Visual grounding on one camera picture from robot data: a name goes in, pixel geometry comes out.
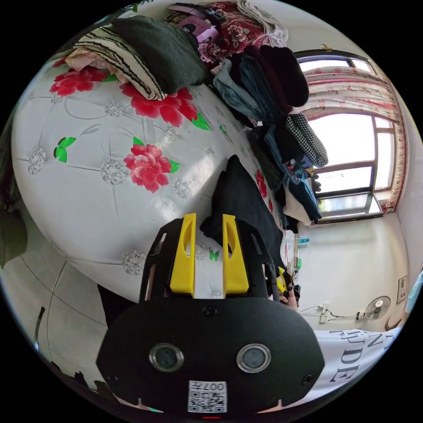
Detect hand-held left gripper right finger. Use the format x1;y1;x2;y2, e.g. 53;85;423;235
222;213;250;296

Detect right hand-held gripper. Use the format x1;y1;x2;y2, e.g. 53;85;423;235
277;267;302;300

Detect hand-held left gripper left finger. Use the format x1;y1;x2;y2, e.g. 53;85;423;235
170;212;197;296

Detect black long sleeve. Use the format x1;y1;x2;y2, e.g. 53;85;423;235
200;154;285;268

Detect person's body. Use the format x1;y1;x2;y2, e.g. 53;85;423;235
297;325;405;407

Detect bed with floral sheet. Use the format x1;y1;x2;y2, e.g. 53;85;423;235
10;49;288;304

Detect window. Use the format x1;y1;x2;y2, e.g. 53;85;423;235
294;49;397;225

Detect heaped pile of clothes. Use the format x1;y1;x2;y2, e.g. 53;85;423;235
211;43;330;234

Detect pink floral curtain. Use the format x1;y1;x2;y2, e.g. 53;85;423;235
302;64;409;214

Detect folded pile of clothes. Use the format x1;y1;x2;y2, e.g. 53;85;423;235
64;15;209;101

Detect purple printed bag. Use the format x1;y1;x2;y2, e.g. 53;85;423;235
167;3;222;44

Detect red floral blanket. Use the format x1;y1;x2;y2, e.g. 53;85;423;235
198;1;288;65

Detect white wall fan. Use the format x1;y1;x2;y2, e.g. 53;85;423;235
356;296;392;321

